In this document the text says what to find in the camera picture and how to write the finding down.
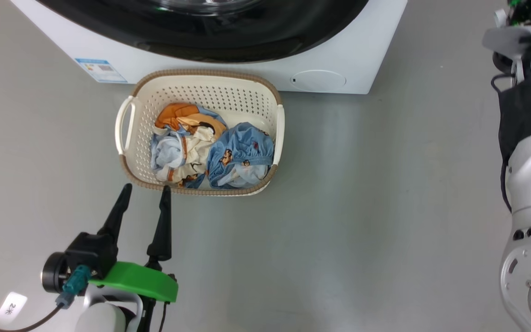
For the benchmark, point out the white front-load washing machine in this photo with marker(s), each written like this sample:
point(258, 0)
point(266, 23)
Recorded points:
point(367, 46)

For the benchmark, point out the orange cream cartoon garment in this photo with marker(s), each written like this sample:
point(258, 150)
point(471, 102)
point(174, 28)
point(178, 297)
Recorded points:
point(180, 117)

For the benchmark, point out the blue energy label sticker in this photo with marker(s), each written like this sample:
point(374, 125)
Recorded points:
point(100, 70)

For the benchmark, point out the blue bear print garment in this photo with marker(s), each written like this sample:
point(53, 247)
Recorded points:
point(242, 147)

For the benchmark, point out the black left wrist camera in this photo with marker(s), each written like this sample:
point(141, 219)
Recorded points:
point(90, 253)

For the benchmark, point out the cream perforated laundry basket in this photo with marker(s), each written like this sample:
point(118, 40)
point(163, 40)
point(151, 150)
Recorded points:
point(210, 90)

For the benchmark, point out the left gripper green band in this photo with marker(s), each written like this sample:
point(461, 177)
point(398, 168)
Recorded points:
point(141, 281)

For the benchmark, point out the round white filter cover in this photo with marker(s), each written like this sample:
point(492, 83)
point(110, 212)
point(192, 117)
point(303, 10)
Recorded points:
point(318, 80)

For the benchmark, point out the dark round washing machine door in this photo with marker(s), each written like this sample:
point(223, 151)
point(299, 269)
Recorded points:
point(247, 44)

